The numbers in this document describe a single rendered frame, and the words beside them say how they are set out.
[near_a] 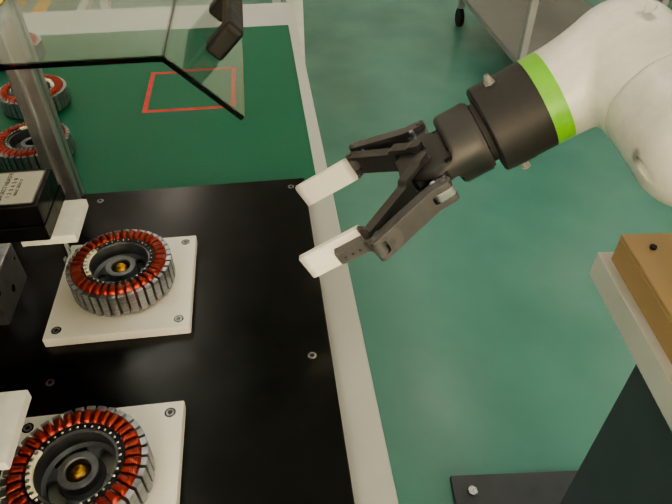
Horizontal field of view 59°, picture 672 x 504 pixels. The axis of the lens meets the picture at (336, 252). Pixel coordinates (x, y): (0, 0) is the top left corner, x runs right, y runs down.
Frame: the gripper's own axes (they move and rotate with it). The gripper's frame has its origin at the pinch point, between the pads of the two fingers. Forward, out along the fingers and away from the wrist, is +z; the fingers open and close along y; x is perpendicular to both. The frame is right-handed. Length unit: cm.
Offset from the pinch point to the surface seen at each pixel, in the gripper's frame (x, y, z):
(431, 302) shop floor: -86, 72, 9
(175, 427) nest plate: 0.0, -19.8, 15.7
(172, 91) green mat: 7, 53, 23
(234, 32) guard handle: 21.4, -0.7, -5.2
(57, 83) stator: 20, 50, 37
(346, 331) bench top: -10.4, -6.7, 2.4
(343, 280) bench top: -10.0, 1.4, 1.7
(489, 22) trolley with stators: -89, 231, -58
